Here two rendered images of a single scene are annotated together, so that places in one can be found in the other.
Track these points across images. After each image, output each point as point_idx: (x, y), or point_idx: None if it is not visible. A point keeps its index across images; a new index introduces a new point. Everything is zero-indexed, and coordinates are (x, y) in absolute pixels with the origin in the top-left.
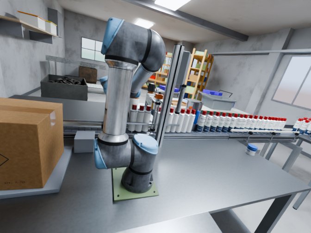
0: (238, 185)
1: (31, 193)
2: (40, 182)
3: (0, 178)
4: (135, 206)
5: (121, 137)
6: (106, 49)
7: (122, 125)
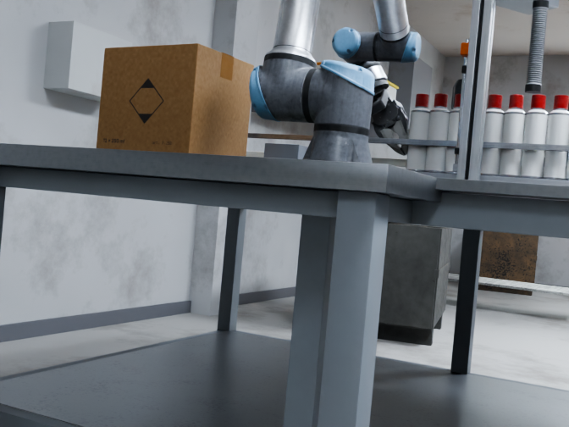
0: None
1: None
2: (185, 146)
3: (151, 133)
4: None
5: (292, 49)
6: None
7: (297, 30)
